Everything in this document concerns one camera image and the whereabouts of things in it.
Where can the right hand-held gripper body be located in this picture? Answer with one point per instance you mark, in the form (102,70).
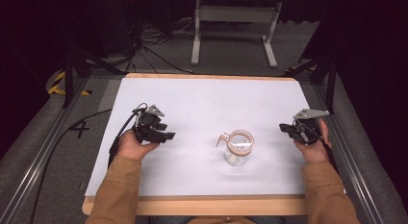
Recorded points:
(309,129)

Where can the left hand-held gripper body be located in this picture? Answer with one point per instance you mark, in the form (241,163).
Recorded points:
(146,124)

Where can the person's right hand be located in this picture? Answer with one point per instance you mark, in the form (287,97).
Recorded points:
(316,152)

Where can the person's left hand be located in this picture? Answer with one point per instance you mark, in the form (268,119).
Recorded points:
(131,148)

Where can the white table mat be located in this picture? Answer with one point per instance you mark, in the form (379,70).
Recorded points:
(198,115)

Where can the black tripod stand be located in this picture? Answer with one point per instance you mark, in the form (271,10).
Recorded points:
(68,76)
(330,83)

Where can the glass jar with clasp lid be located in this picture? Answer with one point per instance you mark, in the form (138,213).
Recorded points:
(239,147)

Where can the yellow black floor tape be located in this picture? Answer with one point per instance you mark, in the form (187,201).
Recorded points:
(55,87)

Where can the white metal stand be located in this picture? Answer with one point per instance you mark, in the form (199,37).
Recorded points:
(235,14)

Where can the aluminium rail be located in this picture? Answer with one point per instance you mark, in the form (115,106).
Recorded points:
(38,160)
(351,166)

